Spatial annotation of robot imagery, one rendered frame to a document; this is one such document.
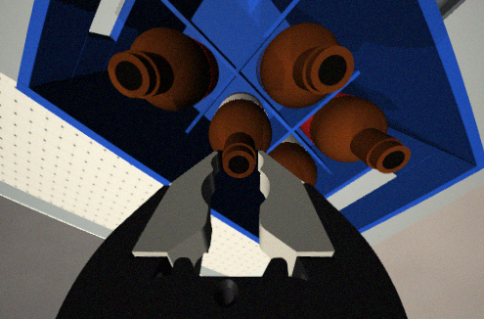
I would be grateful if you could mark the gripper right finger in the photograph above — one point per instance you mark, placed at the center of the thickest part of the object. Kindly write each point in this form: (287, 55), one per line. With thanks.
(319, 244)

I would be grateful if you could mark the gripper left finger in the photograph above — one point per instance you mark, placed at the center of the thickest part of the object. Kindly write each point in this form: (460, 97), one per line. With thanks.
(174, 222)

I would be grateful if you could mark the black rectangular tray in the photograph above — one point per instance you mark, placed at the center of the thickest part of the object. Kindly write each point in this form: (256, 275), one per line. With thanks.
(447, 7)

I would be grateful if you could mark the dark blue crate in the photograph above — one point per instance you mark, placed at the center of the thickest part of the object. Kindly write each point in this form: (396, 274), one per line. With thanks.
(404, 62)

